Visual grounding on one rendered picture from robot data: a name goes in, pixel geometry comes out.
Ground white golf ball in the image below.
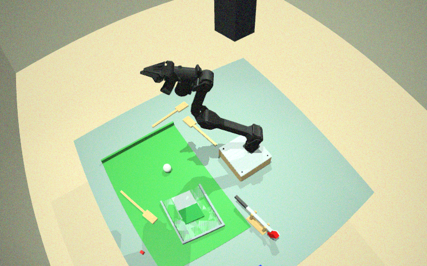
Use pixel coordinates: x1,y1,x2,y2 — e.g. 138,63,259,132
163,163,171,172

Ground green flat mat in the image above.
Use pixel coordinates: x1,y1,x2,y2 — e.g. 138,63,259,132
102,125,251,266

